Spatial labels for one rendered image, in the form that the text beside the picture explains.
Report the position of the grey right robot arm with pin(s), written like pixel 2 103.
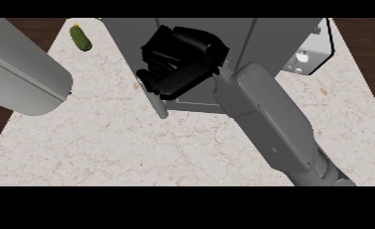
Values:
pixel 274 120

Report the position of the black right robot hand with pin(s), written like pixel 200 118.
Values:
pixel 181 64

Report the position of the grey cabinet door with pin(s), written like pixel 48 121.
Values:
pixel 129 41

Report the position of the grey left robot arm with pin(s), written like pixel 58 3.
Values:
pixel 27 77

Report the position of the green cucumber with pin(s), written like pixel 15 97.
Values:
pixel 80 38

